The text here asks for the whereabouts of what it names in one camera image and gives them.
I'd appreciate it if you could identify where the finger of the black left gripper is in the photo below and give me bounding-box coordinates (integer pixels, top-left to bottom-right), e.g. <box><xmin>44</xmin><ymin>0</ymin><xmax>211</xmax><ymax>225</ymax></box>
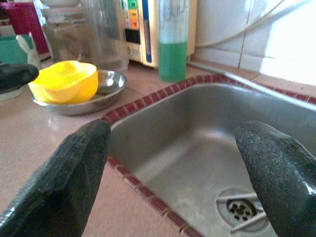
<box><xmin>0</xmin><ymin>63</ymin><xmax>40</xmax><ymax>94</ymax></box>

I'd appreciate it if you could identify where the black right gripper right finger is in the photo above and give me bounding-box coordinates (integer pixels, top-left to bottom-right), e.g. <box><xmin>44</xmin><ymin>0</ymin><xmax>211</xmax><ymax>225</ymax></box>
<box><xmin>234</xmin><ymin>120</ymin><xmax>316</xmax><ymax>237</ymax></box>

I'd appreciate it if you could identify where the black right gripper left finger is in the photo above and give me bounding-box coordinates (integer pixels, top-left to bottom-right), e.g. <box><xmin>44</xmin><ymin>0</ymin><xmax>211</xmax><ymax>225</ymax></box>
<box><xmin>0</xmin><ymin>118</ymin><xmax>111</xmax><ymax>237</ymax></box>

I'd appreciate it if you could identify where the yellow plastic bowl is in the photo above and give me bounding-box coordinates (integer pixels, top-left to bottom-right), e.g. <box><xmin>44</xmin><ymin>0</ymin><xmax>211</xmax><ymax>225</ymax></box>
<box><xmin>28</xmin><ymin>60</ymin><xmax>99</xmax><ymax>104</ymax></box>

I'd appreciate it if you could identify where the shallow steel bowl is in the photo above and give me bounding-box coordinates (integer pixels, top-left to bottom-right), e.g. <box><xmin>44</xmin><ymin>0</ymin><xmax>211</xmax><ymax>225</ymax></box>
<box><xmin>31</xmin><ymin>70</ymin><xmax>127</xmax><ymax>117</ymax></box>

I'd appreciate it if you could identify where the magenta plastic jug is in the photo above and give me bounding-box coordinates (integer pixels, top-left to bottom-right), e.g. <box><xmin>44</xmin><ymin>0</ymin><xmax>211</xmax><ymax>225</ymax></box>
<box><xmin>1</xmin><ymin>1</ymin><xmax>49</xmax><ymax>55</ymax></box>

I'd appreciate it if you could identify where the clear pitcher with orange lid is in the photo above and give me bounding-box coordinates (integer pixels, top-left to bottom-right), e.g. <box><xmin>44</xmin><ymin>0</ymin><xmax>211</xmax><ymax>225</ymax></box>
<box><xmin>81</xmin><ymin>0</ymin><xmax>130</xmax><ymax>72</ymax></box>

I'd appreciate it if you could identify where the stainless steel sink basin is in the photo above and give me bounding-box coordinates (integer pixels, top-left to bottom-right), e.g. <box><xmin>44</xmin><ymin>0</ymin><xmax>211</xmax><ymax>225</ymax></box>
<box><xmin>108</xmin><ymin>82</ymin><xmax>316</xmax><ymax>237</ymax></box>

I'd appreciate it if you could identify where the white counter pipe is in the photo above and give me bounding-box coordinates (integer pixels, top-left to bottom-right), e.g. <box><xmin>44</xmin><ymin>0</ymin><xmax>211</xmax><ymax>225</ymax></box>
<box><xmin>187</xmin><ymin>60</ymin><xmax>316</xmax><ymax>109</ymax></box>

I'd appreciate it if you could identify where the cream water purifier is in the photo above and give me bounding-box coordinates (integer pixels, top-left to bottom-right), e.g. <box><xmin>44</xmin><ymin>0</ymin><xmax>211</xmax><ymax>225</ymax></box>
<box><xmin>120</xmin><ymin>0</ymin><xmax>198</xmax><ymax>69</ymax></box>

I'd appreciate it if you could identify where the green dish soap bottle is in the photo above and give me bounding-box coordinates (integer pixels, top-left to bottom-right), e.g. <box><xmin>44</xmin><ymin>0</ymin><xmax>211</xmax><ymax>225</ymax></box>
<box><xmin>158</xmin><ymin>0</ymin><xmax>190</xmax><ymax>83</ymax></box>

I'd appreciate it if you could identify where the teal mug with white handle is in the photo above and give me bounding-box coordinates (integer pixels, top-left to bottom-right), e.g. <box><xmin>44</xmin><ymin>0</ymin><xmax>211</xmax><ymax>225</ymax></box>
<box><xmin>0</xmin><ymin>32</ymin><xmax>41</xmax><ymax>70</ymax></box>

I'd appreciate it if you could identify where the white wall hose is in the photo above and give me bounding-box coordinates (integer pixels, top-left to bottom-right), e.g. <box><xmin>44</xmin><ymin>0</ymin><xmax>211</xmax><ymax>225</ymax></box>
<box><xmin>195</xmin><ymin>0</ymin><xmax>287</xmax><ymax>49</ymax></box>

